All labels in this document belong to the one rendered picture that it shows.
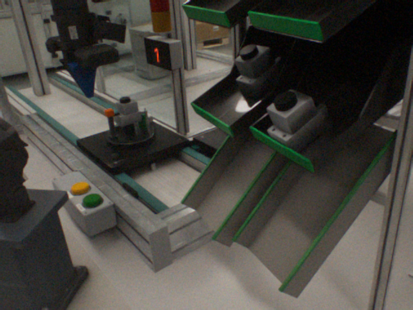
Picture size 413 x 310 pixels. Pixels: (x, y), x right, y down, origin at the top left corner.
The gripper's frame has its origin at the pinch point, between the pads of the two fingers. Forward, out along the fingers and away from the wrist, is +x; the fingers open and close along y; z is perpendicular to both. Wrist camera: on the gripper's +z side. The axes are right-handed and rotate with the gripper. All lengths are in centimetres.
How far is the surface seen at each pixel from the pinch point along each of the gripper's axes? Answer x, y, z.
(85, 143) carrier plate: 27.9, 35.9, 8.2
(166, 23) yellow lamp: -2.9, 21.5, 31.2
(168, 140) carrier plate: 28.1, 20.1, 26.4
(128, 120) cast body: 21.2, 26.1, 18.3
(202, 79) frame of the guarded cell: 38, 87, 88
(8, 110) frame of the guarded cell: 29, 86, -1
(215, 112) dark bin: 5.2, -19.7, 13.7
